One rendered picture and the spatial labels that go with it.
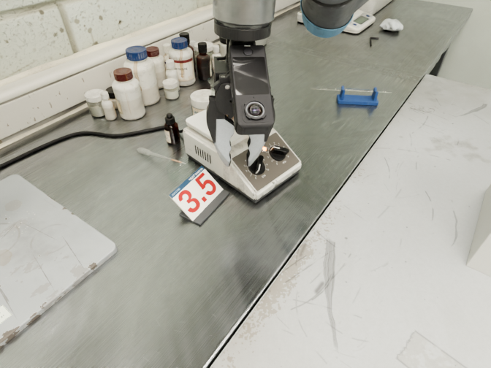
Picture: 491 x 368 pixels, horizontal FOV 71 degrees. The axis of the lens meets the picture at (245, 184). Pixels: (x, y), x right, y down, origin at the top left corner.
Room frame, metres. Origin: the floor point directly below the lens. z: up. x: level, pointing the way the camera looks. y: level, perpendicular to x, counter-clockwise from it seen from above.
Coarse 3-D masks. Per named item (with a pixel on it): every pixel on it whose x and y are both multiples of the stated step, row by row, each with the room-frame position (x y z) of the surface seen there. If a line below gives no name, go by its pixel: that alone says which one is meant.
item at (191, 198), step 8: (200, 176) 0.46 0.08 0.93; (208, 176) 0.47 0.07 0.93; (192, 184) 0.44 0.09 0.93; (200, 184) 0.45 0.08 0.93; (208, 184) 0.45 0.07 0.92; (216, 184) 0.46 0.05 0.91; (184, 192) 0.42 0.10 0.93; (192, 192) 0.43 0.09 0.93; (200, 192) 0.43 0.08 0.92; (208, 192) 0.44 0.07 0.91; (176, 200) 0.40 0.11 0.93; (184, 200) 0.41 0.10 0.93; (192, 200) 0.41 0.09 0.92; (200, 200) 0.42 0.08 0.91; (184, 208) 0.39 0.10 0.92; (192, 208) 0.40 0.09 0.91
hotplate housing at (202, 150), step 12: (192, 132) 0.54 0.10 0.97; (276, 132) 0.55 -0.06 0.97; (192, 144) 0.54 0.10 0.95; (204, 144) 0.51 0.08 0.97; (240, 144) 0.51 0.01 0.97; (192, 156) 0.54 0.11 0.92; (204, 156) 0.51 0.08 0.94; (216, 156) 0.49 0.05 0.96; (216, 168) 0.49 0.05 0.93; (228, 168) 0.47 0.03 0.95; (300, 168) 0.51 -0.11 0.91; (228, 180) 0.47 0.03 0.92; (240, 180) 0.44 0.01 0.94; (276, 180) 0.46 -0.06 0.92; (240, 192) 0.45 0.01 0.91; (252, 192) 0.42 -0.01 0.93; (264, 192) 0.43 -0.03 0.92
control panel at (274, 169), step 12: (264, 144) 0.52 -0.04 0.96; (276, 144) 0.53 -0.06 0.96; (240, 156) 0.48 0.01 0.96; (264, 156) 0.49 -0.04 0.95; (288, 156) 0.51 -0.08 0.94; (240, 168) 0.46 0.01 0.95; (276, 168) 0.48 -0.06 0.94; (288, 168) 0.49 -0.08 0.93; (252, 180) 0.44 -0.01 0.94; (264, 180) 0.45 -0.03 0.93
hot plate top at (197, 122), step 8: (200, 112) 0.59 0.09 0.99; (192, 120) 0.56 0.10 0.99; (200, 120) 0.56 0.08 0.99; (192, 128) 0.54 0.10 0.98; (200, 128) 0.53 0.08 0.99; (208, 136) 0.51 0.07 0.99; (232, 136) 0.51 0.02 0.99; (240, 136) 0.51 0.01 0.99; (248, 136) 0.52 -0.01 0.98; (232, 144) 0.49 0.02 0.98
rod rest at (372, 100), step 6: (342, 90) 0.79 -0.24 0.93; (342, 96) 0.78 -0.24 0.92; (348, 96) 0.80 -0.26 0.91; (354, 96) 0.80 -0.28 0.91; (360, 96) 0.80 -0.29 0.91; (366, 96) 0.80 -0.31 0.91; (372, 96) 0.79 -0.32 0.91; (342, 102) 0.78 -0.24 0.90; (348, 102) 0.77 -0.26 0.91; (354, 102) 0.77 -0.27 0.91; (360, 102) 0.77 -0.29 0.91; (366, 102) 0.77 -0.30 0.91; (372, 102) 0.77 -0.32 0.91
